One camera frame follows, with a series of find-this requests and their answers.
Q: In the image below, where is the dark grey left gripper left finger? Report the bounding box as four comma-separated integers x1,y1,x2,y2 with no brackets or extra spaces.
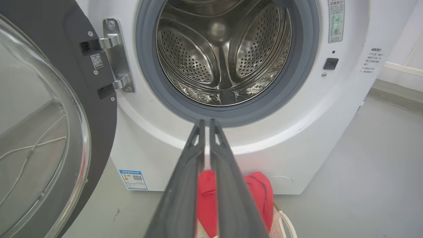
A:
144,120,205,238

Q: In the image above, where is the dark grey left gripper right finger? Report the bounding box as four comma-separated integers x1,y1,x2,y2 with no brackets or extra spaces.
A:
210,120,269,238

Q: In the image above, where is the red cloth garment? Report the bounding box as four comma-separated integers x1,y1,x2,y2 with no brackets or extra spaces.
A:
197,170,275,238

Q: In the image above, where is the cream laundry basket brown rim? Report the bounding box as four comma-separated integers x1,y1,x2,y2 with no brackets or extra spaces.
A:
269,202,298,238

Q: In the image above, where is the washing machine glass door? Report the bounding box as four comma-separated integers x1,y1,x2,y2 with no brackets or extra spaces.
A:
0,0,118,238

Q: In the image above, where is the stainless steel washing machine drum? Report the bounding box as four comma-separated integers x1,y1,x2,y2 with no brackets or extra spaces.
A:
156,0,292,107

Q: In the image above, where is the round filter cover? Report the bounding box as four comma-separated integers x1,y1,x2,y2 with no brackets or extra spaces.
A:
267,175,293,190

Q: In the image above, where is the blue energy label sticker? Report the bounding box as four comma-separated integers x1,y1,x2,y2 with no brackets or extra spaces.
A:
119,170,148,190

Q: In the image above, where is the white front-load washing machine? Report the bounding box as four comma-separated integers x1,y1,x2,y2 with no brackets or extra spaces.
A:
74,0,420,195

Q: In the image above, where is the chrome door hinge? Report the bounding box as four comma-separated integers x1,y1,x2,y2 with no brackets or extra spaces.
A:
98,18,135,93

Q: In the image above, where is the grey rubber door gasket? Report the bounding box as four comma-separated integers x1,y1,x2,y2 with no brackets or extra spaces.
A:
135,0,320,128

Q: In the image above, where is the printed text label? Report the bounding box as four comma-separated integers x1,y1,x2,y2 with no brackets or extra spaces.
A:
361,47,384,74

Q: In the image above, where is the green instruction sticker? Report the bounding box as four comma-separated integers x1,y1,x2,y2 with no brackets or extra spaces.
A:
328,0,345,43

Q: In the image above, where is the white wall baseboard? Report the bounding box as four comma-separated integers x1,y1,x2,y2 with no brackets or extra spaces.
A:
383,61,423,78

